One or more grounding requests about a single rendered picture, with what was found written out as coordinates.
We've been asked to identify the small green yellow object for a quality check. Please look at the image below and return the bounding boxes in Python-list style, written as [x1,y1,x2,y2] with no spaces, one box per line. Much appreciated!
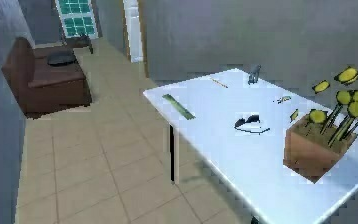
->
[274,95,293,105]

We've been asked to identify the window with teal panes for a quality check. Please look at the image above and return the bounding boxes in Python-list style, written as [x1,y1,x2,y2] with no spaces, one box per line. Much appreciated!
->
[54,0,99,40]

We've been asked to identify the yellow pencil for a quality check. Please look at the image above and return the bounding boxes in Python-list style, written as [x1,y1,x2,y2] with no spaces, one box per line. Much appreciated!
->
[209,77,229,90]

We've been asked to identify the yellow plant in brown box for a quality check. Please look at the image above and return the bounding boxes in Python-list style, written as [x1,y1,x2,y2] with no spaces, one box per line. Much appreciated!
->
[282,65,358,184]

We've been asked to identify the grey small figurine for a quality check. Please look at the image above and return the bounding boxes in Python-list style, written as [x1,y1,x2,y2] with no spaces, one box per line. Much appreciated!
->
[247,64,263,86]

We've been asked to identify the white table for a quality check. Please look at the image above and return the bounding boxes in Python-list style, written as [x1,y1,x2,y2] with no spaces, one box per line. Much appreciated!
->
[142,67,358,224]

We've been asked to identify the black round cushion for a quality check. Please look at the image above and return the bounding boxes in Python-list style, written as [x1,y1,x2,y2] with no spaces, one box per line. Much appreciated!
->
[46,51,77,67]

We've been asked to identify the white room door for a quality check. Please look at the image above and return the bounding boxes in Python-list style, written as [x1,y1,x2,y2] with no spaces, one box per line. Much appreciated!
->
[122,0,145,64]

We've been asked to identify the green flat strip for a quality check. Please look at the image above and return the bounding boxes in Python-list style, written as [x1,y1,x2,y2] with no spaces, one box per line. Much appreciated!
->
[162,93,197,121]

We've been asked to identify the brown armchair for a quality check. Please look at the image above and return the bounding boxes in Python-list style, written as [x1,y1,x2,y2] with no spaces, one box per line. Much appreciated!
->
[0,36,93,120]

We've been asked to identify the black sunglasses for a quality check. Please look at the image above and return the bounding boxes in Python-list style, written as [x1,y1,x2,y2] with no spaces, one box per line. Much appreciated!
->
[233,114,271,136]

